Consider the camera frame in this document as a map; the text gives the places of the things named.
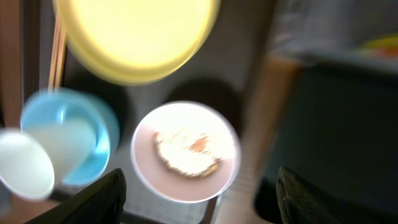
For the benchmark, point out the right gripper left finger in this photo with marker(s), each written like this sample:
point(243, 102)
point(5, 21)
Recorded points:
point(101, 202)

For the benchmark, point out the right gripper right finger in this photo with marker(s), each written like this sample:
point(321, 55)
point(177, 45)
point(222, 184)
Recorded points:
point(301, 202)

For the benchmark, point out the white small cup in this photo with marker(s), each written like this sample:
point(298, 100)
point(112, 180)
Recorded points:
point(35, 161)

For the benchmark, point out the white pink bowl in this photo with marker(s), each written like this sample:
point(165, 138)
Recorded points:
point(185, 152)

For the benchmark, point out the green orange snack wrapper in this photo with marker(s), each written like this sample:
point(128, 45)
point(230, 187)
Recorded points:
point(384, 47)

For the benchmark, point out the black plastic waste tray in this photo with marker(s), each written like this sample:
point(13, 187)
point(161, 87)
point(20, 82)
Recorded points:
point(338, 134)

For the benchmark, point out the clear plastic waste bin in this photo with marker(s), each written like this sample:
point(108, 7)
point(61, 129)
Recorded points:
point(344, 31)

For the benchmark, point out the light blue saucer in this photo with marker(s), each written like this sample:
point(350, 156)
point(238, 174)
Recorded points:
point(57, 107)

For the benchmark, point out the right wooden chopstick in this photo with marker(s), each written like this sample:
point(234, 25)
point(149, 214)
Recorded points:
point(60, 58)

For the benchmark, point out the wooden chopstick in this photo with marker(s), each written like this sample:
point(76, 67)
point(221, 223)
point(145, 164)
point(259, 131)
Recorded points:
point(55, 49)
point(60, 58)

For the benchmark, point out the left wooden chopstick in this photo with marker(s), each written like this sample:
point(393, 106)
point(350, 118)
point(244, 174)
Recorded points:
point(55, 49)

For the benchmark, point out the yellow round plate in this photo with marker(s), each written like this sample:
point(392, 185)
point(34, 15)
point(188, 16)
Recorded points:
point(134, 42)

